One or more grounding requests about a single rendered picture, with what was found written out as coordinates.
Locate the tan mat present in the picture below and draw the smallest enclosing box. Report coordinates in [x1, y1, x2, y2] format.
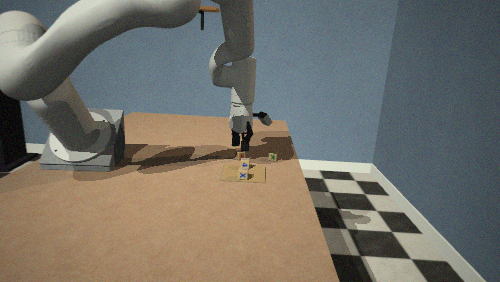
[220, 164, 265, 183]

